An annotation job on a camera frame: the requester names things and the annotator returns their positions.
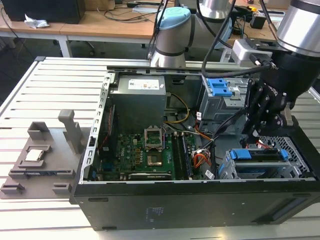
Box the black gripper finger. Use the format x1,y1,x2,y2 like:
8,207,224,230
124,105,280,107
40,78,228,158
244,77,271,141
259,111,285,139

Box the red disk data wire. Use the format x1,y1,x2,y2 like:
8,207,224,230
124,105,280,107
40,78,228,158
256,140,275,151

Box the hard disk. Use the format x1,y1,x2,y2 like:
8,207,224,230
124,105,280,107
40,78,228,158
229,147,290,179

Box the empty blue disk carrier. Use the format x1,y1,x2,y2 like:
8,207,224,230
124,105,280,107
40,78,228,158
206,77,234,98

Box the metal disk bay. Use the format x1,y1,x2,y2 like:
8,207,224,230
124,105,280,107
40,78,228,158
216,136,313,180

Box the RAM slot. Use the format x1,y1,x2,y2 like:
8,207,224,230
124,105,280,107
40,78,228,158
172,133,183,180
181,133,194,177

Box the grey metal drive cage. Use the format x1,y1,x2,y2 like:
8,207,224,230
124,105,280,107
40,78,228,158
199,73,253,129

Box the wooden desk with clutter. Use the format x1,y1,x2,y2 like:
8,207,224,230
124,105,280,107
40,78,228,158
224,0,288,63

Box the small black device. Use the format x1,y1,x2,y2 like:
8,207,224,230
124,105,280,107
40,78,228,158
249,13,267,30

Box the metal socket cover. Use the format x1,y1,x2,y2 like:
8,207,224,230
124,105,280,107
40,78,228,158
144,126,165,152

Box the grey power supply unit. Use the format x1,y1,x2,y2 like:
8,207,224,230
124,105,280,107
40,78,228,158
109,74,168,127

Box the black graphics card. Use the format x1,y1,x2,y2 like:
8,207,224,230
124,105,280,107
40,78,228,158
127,171,174,181

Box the black open PC case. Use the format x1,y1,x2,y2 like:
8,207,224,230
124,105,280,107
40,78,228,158
69,65,320,231

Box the green motherboard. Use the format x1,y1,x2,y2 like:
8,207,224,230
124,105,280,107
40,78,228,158
99,129,201,181

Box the wooden desk with white legs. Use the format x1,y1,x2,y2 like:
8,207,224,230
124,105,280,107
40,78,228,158
0,8,157,59

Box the cardboard box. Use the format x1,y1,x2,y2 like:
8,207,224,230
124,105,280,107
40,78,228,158
83,0,116,11

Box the grey parts rack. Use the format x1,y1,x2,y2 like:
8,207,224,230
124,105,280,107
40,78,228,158
0,109,87,201

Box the silver CPU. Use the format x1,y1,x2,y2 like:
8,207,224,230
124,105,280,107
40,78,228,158
24,149,45,162

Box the black computer box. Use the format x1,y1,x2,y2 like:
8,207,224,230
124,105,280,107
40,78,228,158
1,0,85,25

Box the crumpled white paper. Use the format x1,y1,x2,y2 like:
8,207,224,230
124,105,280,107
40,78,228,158
23,13,50,29

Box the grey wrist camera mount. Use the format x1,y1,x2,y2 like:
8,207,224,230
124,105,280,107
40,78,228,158
284,101,295,126

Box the black disk power wire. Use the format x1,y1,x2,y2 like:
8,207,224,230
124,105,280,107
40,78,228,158
211,108,251,142

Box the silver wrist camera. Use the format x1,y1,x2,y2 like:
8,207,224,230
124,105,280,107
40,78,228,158
231,39,274,68

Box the blue cable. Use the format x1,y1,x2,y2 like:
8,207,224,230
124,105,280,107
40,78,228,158
238,22,251,41

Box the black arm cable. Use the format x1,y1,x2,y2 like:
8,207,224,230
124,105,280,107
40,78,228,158
196,0,277,76

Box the yellow and black wires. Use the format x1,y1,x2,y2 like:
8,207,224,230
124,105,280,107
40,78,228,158
163,92,190,125

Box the orange flat wire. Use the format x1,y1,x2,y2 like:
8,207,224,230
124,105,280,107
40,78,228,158
192,152,212,169

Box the black base cables bundle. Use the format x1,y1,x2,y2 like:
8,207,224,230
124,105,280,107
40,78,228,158
146,0,168,61

